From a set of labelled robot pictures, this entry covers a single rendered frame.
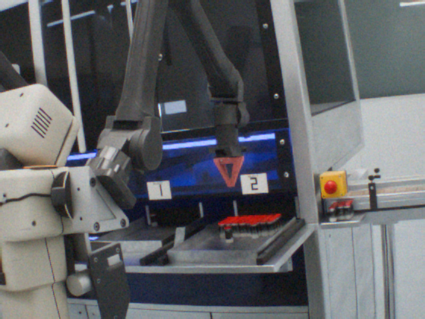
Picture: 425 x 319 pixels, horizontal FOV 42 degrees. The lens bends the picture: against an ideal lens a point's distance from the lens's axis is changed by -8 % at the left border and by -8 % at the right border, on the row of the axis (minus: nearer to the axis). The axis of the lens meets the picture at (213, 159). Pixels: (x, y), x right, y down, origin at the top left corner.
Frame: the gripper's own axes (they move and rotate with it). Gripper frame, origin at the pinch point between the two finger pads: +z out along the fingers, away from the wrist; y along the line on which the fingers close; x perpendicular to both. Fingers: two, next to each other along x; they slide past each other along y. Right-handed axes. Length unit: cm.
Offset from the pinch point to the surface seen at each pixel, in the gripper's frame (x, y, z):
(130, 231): 54, 35, 15
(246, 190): 9.9, 35.8, 3.0
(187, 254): 14.4, 0.7, 17.9
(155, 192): 42, 36, 2
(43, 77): 85, 29, -44
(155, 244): 30.3, 11.7, 16.5
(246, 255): -2.5, 0.5, 18.6
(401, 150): 7, 499, -13
